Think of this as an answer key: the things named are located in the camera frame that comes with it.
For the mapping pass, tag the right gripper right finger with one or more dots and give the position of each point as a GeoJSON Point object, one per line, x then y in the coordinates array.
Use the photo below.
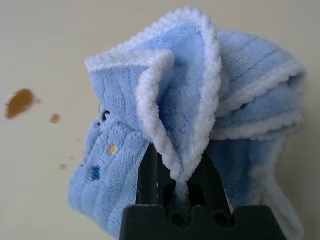
{"type": "Point", "coordinates": [210, 187]}

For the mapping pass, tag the brown liquid puddle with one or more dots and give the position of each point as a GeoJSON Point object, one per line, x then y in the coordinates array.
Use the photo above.
{"type": "Point", "coordinates": [20, 102]}

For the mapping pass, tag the tiny brown droplet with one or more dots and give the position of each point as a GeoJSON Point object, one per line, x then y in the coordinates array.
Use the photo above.
{"type": "Point", "coordinates": [62, 166]}
{"type": "Point", "coordinates": [54, 118]}

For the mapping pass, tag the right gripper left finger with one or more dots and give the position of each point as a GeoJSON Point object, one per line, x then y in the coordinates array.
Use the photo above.
{"type": "Point", "coordinates": [150, 180]}

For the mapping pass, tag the light blue fleece rag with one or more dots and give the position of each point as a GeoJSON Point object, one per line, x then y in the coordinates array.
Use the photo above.
{"type": "Point", "coordinates": [180, 75]}

